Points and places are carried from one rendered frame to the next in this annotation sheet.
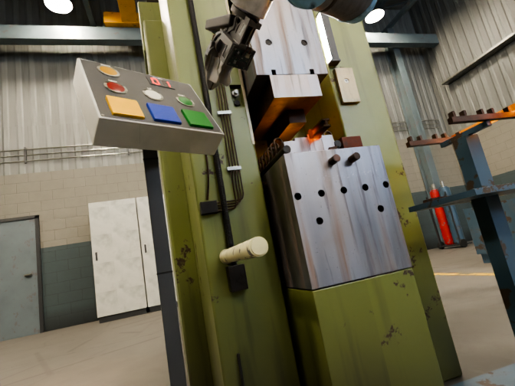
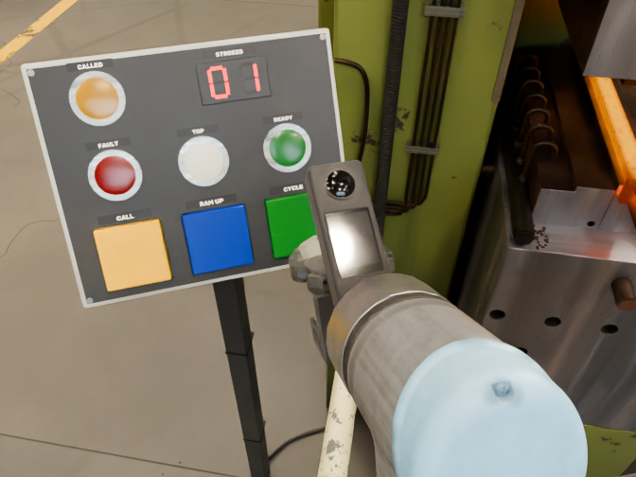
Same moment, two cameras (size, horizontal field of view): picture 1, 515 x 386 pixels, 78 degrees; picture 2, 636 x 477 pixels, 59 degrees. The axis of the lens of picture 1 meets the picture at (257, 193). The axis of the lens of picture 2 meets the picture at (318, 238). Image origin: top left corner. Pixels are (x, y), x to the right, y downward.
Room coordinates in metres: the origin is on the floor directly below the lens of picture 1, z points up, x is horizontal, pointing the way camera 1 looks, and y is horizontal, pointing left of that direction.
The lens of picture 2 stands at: (0.40, -0.12, 1.49)
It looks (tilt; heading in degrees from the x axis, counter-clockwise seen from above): 45 degrees down; 27
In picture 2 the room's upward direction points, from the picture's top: straight up
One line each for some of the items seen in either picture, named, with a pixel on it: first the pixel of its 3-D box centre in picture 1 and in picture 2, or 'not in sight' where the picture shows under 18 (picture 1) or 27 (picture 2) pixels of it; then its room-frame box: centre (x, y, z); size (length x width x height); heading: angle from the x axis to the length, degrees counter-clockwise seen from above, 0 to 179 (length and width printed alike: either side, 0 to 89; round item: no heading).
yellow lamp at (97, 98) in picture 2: (108, 70); (97, 98); (0.78, 0.34, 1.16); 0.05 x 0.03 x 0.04; 107
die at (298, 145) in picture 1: (290, 163); (585, 126); (1.32, -0.16, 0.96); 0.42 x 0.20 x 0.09; 17
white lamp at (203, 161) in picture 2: (152, 94); (203, 161); (0.82, 0.24, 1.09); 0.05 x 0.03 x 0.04; 107
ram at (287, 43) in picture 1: (277, 62); not in sight; (1.34, -0.20, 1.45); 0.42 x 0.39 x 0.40; 17
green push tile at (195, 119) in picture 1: (196, 120); (298, 223); (0.85, 0.13, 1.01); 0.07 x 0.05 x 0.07; 132
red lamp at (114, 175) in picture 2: (116, 87); (114, 175); (0.75, 0.31, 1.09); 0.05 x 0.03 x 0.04; 107
